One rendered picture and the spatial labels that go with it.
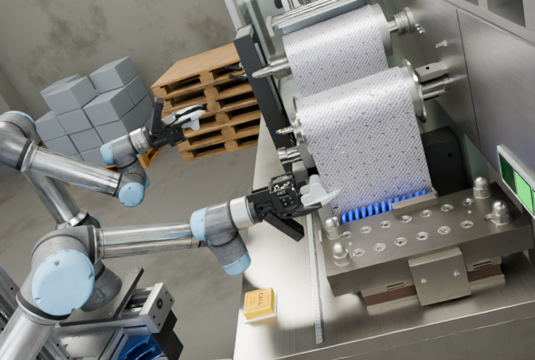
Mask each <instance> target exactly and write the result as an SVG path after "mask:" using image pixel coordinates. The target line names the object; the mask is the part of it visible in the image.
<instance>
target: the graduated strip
mask: <svg viewBox="0 0 535 360"><path fill-rule="evenodd" d="M306 219H307V240H308V250H309V261H310V281H311V293H312V303H313V315H314V335H315V345H318V344H322V343H325V342H326V338H325V330H324V322H323V313H322V298H321V289H320V281H319V273H318V258H317V249H316V241H315V233H314V218H313V213H310V214H307V215H306Z"/></svg>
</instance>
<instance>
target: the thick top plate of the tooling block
mask: <svg viewBox="0 0 535 360"><path fill-rule="evenodd" d="M490 189H491V190H492V194H491V196H489V197H488V198H476V197H475V196H474V194H473V193H474V189H473V188H470V189H468V190H462V191H459V192H456V193H453V194H448V195H445V196H442V197H438V198H437V201H438V204H436V205H430V206H428V207H424V208H421V209H416V210H413V211H410V212H407V213H402V214H398V215H395V213H394V211H393V210H390V211H387V212H383V213H379V214H375V215H373V216H369V217H364V218H361V219H358V220H355V221H350V222H346V223H343V224H340V225H339V228H340V230H341V231H342V235H341V236H340V237H338V238H336V239H333V240H331V239H328V238H327V237H326V232H325V229H321V236H322V249H323V256H324V263H325V270H326V278H327V280H328V283H329V285H330V288H331V291H332V292H333V295H334V297H337V296H340V295H346V294H349V293H353V292H359V291H363V290H366V289H370V288H375V287H379V286H382V285H386V284H391V283H395V282H398V281H402V280H408V279H411V278H412V273H411V269H410V267H409V263H408V260H411V259H415V258H418V257H422V256H426V255H430V254H433V253H437V252H442V251H446V250H449V249H453V248H460V250H461V252H462V254H463V259H464V264H465V265H467V264H473V263H476V262H479V261H483V260H489V259H493V258H496V257H500V256H505V255H509V254H512V253H516V252H521V251H525V250H529V249H532V248H534V246H533V234H532V228H531V224H530V223H529V222H528V220H527V219H526V218H525V216H524V215H523V214H522V213H521V211H520V210H519V209H518V207H516V205H515V204H514V203H513V202H512V201H511V199H510V198H509V197H508V195H507V194H506V193H505V191H504V190H503V189H502V188H501V187H500V185H499V184H498V183H497V182H492V183H490ZM496 200H502V201H504V202H505V203H506V205H507V208H508V209H509V210H510V216H511V217H512V221H511V222H510V223H509V224H507V225H496V224H494V223H493V222H492V221H491V211H492V204H493V202H494V201H496ZM336 243H341V244H343V245H344V246H345V248H346V250H348V252H349V254H350V256H351V258H352V260H351V262H350V263H349V264H347V265H346V266H343V267H338V266H337V265H336V264H335V263H334V258H333V254H334V253H333V246H334V244H336Z"/></svg>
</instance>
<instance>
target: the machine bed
mask: <svg viewBox="0 0 535 360"><path fill-rule="evenodd" d="M281 174H286V173H285V171H284V168H283V165H282V163H281V162H280V160H279V156H278V153H277V151H276V149H275V145H274V143H273V141H272V139H271V136H270V133H269V131H268V128H267V127H266V123H265V121H264V118H263V116H262V113H261V121H260V134H259V141H258V148H257V156H256V168H255V176H254V183H253V189H254V190H256V189H259V188H262V187H265V186H268V182H270V180H271V178H272V177H275V176H278V175H281ZM313 218H314V233H315V241H316V249H317V258H318V273H319V281H320V289H321V298H322V313H323V322H324V330H325V338H326V342H325V343H322V344H318V345H315V335H314V315H313V303H312V293H311V281H310V261H309V250H308V240H307V219H306V215H305V216H301V217H296V218H292V219H294V220H295V221H297V222H298V223H299V224H301V225H303V228H304V235H305V237H304V238H302V239H301V240H300V241H299V242H297V241H295V240H293V239H292V238H290V237H289V236H288V235H286V234H285V233H283V232H281V231H279V230H278V229H277V228H275V227H274V226H272V225H270V224H269V223H267V222H266V221H264V219H263V222H262V223H259V224H256V225H254V226H252V227H248V238H247V245H246V248H247V249H248V253H249V255H250V257H251V260H252V262H251V264H250V266H249V268H248V269H247V270H246V271H244V273H243V280H242V288H241V294H240V308H239V315H238V322H237V329H236V342H235V350H234V357H233V360H333V359H337V358H344V357H348V356H351V355H355V354H362V353H365V352H370V351H374V350H380V349H384V348H388V347H391V346H398V345H402V344H406V343H410V342H416V341H420V340H424V339H428V338H434V337H439V336H442V335H449V334H453V333H457V332H460V331H467V330H471V329H475V328H479V327H485V326H489V325H493V324H497V323H504V322H507V321H511V320H515V319H522V318H525V317H530V316H533V315H535V267H534V266H533V264H532V263H531V261H530V260H529V258H528V257H527V256H526V255H525V253H524V252H523V251H521V252H516V253H512V254H509V255H508V256H507V257H505V258H502V259H501V261H502V263H501V264H500V267H501V271H502V273H503V274H504V279H502V280H495V281H492V282H489V283H484V284H479V285H475V286H471V287H470V289H471V295H466V296H462V297H459V298H455V299H449V300H445V301H442V302H438V303H432V304H428V305H424V306H421V304H420V300H419V299H414V300H411V301H408V302H404V303H398V304H394V305H391V306H387V307H381V308H378V309H374V310H370V311H368V310H367V308H366V304H365V297H362V294H361V292H359V293H357V294H356V295H351V294H346V295H340V296H337V297H334V295H333V292H332V291H331V288H330V285H329V283H328V280H327V278H326V270H325V263H324V256H323V249H322V245H321V243H320V239H319V230H321V229H324V227H323V224H322V221H321V218H320V216H319V214H318V211H317V210H316V211H314V212H313ZM269 287H272V289H273V291H274V290H277V316H274V317H271V318H267V319H261V320H257V321H254V322H250V323H244V301H245V294H246V293H248V292H253V291H257V290H260V289H263V288H269Z"/></svg>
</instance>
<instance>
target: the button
mask: <svg viewBox="0 0 535 360"><path fill-rule="evenodd" d="M274 300H275V293H274V291H273V289H272V287H269V288H263V289H260V290H257V291H253V292H248V293H246V294H245V301H244V317H245V318H246V320H249V319H255V318H259V317H263V316H266V315H272V314H274Z"/></svg>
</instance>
